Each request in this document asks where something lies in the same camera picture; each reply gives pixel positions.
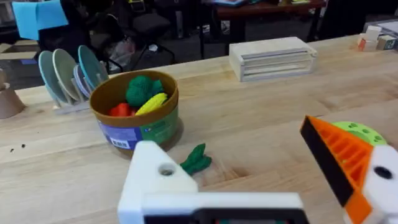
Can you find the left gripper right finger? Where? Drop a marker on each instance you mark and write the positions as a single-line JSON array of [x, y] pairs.
[[342, 149]]

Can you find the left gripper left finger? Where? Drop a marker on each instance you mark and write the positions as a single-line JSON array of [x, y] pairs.
[[149, 174]]

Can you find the green toy vegetable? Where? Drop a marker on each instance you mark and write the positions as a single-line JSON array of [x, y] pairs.
[[196, 160]]

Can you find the green disc with holes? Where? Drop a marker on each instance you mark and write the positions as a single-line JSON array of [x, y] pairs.
[[357, 127]]

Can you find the brown tub with toy vegetables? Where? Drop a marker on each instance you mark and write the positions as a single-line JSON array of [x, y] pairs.
[[161, 127]]

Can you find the clear peg plate rack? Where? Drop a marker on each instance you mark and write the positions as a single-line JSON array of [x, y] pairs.
[[74, 107]]

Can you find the heap of toy blocks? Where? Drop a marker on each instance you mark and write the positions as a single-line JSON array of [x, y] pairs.
[[371, 40]]

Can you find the small violet-blue plate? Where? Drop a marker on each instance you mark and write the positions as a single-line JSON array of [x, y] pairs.
[[80, 81]]

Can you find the teal plate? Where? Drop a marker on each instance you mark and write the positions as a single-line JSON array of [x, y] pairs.
[[90, 63]]

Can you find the pale green plate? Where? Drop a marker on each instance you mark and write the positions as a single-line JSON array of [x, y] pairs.
[[63, 70]]

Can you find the grey-green plate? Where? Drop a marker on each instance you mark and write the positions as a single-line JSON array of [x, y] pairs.
[[46, 73]]

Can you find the black office chair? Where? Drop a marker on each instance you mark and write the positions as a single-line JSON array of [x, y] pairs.
[[149, 25]]

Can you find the brown cardboard cup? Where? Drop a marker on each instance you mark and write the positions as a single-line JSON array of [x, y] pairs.
[[9, 102]]

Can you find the dark red-brown table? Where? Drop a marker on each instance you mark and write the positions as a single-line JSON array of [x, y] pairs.
[[267, 9]]

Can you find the blue sheet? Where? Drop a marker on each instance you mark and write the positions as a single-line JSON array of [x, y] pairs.
[[34, 17]]

